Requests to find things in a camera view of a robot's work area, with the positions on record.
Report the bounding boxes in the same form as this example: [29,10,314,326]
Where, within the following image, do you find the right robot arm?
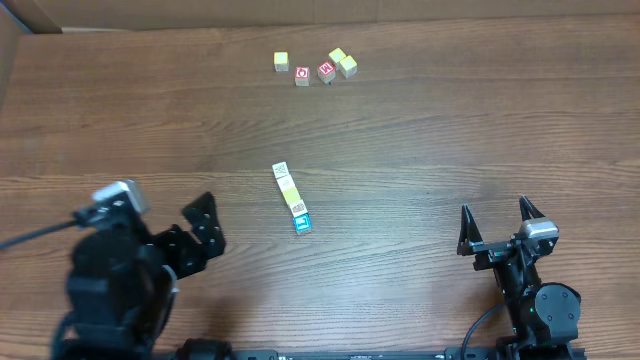
[455,196,586,359]

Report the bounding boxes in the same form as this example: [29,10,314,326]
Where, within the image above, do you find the white block blue letter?
[293,213,312,235]

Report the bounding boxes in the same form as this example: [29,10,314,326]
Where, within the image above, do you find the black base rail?
[169,347,587,360]

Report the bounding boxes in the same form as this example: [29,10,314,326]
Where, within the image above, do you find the white picture block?
[272,161,290,179]

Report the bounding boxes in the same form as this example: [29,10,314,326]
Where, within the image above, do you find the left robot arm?
[51,191,226,359]

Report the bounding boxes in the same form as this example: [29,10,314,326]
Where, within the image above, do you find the yellow block back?
[328,47,346,68]

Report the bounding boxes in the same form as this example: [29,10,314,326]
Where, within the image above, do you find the red block letter E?
[317,61,336,84]

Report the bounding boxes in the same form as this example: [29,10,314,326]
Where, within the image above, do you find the white block yellow sides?
[289,199,308,217]

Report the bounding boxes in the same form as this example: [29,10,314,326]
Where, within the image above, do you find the red block letter O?
[294,67,310,87]

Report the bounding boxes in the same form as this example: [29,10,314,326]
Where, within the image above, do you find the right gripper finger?
[519,195,544,221]
[457,204,484,256]

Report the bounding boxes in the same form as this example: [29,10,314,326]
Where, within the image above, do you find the cardboard box wall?
[1,0,639,33]

